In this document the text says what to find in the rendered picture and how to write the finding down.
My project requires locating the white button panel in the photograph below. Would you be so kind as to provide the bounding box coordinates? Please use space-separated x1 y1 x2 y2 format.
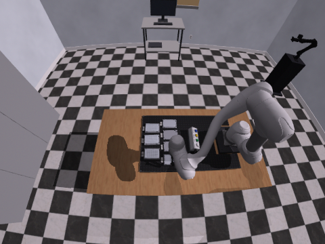
188 127 200 154

